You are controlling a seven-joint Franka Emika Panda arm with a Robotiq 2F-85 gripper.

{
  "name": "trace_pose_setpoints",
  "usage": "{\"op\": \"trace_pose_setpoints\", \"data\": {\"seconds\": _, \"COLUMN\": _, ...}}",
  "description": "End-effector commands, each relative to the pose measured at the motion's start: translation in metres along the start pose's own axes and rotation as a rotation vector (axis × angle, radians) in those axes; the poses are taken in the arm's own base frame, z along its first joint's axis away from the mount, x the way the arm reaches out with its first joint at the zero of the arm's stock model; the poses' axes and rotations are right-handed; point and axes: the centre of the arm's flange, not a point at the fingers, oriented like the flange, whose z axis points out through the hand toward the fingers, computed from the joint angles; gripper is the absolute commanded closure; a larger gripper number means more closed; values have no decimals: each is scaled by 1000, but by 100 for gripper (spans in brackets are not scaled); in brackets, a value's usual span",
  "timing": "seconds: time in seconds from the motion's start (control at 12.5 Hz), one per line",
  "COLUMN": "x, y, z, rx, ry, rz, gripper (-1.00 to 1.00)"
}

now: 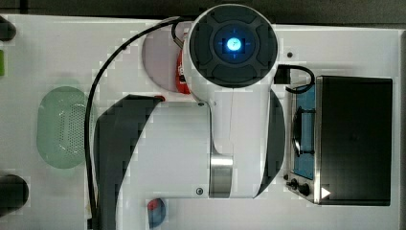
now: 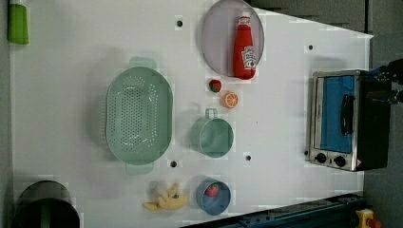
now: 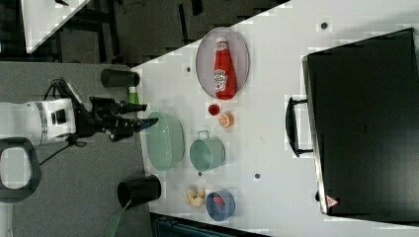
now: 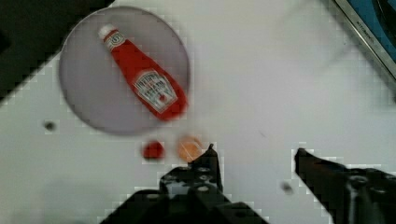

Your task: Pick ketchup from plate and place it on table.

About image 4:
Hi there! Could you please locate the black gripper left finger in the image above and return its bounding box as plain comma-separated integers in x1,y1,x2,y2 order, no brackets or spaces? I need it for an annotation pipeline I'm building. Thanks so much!
100,147,268,224

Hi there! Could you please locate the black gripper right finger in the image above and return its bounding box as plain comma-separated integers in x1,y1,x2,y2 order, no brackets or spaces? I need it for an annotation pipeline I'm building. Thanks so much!
294,148,396,224

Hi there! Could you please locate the red ketchup bottle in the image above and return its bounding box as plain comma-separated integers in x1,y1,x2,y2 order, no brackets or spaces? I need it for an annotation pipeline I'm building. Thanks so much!
98,24,188,120

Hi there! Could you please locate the round grey plate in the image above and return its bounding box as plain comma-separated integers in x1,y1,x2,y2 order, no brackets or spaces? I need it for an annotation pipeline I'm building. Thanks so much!
58,7,191,135

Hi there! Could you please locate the toy orange slice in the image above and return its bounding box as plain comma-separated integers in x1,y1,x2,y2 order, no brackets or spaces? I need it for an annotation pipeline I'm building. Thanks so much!
177,136,202,162

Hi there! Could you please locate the small red toy tomato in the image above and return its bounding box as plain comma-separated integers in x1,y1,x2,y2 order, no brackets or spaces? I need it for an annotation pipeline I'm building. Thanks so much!
142,141,164,160

